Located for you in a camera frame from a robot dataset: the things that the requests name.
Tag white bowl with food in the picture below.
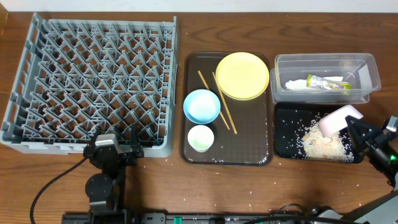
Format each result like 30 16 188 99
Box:
318 105 363 138

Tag clear plastic waste bin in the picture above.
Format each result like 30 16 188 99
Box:
271 53 381 104

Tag small white cup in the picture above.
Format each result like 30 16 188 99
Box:
187 125 215 152

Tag wooden chopstick right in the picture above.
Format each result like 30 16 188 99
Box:
212 72 237 134

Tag green snack wrapper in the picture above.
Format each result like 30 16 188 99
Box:
307 74 352 91

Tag yellow round plate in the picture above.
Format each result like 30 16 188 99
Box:
215 52 270 101

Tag light blue bowl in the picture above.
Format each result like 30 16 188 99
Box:
183 89 221 124

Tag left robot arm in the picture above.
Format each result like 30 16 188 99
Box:
83 125 144 223

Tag rice and food scraps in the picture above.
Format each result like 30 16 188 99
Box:
288 112 354 163

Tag wooden chopstick left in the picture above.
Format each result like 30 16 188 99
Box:
198 70 230 130

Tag grey plastic dishwasher rack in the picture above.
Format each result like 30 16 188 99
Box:
1 14 180 157

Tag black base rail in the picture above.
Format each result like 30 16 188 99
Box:
60 212 343 224

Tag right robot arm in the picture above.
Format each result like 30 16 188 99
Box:
318 116 397 223

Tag black waste tray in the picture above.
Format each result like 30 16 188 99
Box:
274 103 363 164

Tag wooden chopstick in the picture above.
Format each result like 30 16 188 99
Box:
198 70 230 130
212 72 237 134

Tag dark brown serving tray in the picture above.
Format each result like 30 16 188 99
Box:
180 52 273 166

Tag white napkin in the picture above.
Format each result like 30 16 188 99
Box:
285 77 343 90

